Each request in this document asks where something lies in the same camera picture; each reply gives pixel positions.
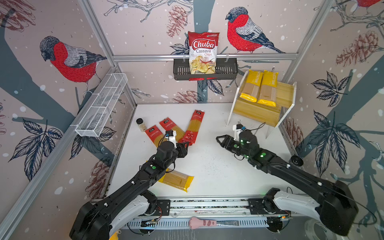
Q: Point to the black hanging wire basket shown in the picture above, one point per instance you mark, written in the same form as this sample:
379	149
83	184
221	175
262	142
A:
226	69

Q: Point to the yellow pasta bag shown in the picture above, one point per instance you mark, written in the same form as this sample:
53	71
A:
268	90
252	86
177	180

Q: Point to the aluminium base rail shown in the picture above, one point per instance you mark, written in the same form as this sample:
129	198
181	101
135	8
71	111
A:
175	214

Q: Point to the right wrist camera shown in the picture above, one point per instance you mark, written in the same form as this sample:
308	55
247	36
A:
238	128

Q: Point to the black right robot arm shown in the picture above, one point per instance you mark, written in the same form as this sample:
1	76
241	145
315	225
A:
330	203

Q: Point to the clear tape roll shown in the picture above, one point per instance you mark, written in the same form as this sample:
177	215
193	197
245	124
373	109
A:
315	230

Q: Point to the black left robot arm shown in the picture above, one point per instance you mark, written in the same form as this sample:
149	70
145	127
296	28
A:
100	221

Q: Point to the pink handled scraper tool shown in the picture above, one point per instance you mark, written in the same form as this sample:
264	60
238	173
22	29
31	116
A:
195	223

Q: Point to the red spaghetti bag right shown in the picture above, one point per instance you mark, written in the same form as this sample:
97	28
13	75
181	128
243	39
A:
191	134

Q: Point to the yellow plush toy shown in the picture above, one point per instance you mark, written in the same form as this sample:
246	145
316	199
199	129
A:
115	236

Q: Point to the wooden two-tier shelf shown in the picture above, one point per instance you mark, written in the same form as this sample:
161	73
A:
272	116

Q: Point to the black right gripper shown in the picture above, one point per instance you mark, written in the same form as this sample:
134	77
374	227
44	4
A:
223	142

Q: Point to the red spaghetti bag left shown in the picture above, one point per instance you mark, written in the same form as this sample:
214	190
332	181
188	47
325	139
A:
155	135

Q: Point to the spice jar black lid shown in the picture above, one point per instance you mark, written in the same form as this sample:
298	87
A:
297	161
141	124

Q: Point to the red spaghetti bag middle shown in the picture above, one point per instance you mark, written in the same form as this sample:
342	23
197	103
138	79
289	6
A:
169	125

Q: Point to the Chuba cassava chips bag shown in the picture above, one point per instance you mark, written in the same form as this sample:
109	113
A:
203	52

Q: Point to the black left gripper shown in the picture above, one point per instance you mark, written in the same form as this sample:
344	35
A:
182	151

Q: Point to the red spaghetti bag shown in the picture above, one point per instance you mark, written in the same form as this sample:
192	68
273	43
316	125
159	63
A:
191	134
169	125
155	135

